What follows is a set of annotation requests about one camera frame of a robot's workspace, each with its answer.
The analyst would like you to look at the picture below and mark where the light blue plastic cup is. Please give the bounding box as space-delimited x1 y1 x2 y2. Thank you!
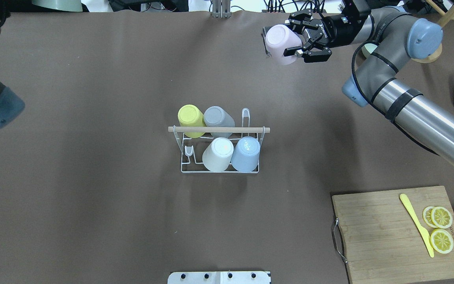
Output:
231 136 260 173

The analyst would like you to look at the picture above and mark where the aluminium frame post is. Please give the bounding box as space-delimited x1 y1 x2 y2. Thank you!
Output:
210 0 232 19

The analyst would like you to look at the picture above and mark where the grey folded cloth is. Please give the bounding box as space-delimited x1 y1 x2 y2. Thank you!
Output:
261 26 271 40

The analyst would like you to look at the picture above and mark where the lemon slice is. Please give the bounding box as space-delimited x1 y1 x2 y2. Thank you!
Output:
430 206 453 230
422 206 438 228
430 228 454 254

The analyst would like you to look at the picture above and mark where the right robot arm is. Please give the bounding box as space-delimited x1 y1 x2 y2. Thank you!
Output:
281 0 454 167

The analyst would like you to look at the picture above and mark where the yellow plastic cup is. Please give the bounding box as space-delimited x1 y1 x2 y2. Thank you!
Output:
178 104 207 127

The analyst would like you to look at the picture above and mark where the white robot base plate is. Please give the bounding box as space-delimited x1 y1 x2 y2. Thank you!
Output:
167 270 272 284

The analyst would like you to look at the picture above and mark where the pink plastic cup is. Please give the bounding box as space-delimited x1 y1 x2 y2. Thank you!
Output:
265 24 301 66

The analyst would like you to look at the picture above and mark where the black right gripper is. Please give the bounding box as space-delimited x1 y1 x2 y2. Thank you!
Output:
283 9 360 63

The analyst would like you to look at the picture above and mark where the wooden mug tree stand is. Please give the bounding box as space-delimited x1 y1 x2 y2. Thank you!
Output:
413 0 454 64

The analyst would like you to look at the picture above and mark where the green plastic cup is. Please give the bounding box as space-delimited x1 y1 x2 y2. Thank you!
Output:
31 0 83 12

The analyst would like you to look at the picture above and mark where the white wire cup rack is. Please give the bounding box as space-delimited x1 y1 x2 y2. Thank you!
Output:
168 105 270 173

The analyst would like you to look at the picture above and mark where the wooden cutting board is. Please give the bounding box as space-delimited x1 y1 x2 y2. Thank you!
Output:
332 186 454 284

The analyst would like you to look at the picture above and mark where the grey plastic cup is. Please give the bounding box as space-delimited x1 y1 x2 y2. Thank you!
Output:
203 106 235 127

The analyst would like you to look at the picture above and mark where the white plastic cup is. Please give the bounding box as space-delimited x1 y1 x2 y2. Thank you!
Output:
202 137 234 172

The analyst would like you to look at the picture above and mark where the mint green bowl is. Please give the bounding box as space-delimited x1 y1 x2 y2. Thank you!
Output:
361 43 377 59

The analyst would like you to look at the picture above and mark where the yellow plastic knife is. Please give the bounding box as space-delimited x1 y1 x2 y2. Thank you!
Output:
399 193 435 258

